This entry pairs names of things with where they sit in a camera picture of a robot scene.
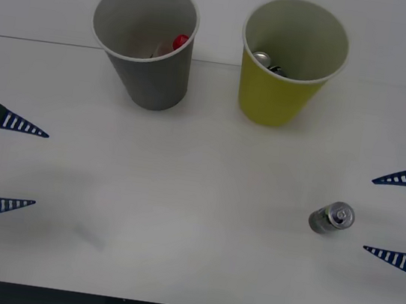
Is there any yellow-green plastic waste bin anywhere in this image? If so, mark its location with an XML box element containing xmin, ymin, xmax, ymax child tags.
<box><xmin>229</xmin><ymin>0</ymin><xmax>356</xmax><ymax>137</ymax></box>

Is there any grey plastic waste bin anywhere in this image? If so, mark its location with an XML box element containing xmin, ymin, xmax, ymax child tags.
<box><xmin>80</xmin><ymin>0</ymin><xmax>204</xmax><ymax>116</ymax></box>

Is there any black and white drink can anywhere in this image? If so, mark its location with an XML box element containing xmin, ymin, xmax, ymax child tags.
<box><xmin>266</xmin><ymin>63</ymin><xmax>290</xmax><ymax>79</ymax></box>

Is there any silver drink can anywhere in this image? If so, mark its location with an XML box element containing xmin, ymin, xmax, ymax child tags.
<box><xmin>251</xmin><ymin>49</ymin><xmax>274</xmax><ymax>69</ymax></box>

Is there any clear bottle with red cap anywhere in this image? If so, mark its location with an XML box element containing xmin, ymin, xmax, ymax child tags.
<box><xmin>150</xmin><ymin>30</ymin><xmax>190</xmax><ymax>64</ymax></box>

